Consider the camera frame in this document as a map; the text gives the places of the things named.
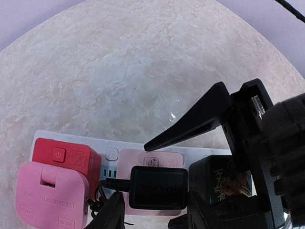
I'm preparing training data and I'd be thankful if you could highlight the black power adapter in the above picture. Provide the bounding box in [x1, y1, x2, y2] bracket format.
[85, 166, 189, 229]

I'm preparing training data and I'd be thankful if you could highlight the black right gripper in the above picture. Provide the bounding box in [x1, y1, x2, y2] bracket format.
[222, 79, 305, 228]

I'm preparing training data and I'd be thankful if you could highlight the pink cube socket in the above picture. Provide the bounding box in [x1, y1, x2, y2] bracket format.
[116, 149, 184, 216]

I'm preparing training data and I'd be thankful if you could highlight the red cube socket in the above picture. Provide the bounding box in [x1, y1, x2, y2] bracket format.
[32, 138, 102, 198]

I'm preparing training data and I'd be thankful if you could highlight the pink folding extension socket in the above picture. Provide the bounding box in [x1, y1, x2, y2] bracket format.
[15, 161, 90, 229]

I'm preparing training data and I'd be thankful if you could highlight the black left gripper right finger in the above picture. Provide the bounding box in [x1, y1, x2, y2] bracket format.
[167, 191, 214, 229]

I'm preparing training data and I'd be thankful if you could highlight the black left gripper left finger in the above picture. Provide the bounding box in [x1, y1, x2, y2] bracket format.
[88, 192, 125, 229]

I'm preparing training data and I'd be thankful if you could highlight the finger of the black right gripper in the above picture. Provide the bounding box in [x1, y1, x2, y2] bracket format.
[144, 82, 231, 152]

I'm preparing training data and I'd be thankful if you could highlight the dark green cube socket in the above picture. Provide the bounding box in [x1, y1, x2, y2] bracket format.
[189, 155, 252, 205]

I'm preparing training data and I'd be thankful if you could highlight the white power strip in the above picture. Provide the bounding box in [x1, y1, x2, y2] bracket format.
[30, 130, 235, 215]

